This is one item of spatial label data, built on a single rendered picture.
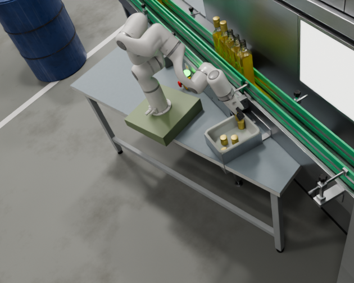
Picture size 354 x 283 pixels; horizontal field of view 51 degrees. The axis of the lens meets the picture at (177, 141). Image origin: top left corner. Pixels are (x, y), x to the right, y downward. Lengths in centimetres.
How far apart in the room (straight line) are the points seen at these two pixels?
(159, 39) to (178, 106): 56
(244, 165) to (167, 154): 122
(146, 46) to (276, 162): 78
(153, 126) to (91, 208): 109
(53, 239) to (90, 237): 29
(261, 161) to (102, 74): 129
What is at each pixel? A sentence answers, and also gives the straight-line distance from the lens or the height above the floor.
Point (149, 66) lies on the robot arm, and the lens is 185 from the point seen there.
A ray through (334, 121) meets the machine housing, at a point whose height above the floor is 87.
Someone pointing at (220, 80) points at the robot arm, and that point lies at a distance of 152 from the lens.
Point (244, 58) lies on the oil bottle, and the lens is 182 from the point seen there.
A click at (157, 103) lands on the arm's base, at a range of 197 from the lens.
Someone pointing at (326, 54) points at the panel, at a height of 122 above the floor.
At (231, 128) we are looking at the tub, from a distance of 190.
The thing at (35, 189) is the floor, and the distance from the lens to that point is 323.
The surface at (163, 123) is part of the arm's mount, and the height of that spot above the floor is 82.
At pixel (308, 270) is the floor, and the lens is 234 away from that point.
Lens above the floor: 217
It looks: 47 degrees down
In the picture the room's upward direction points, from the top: 20 degrees counter-clockwise
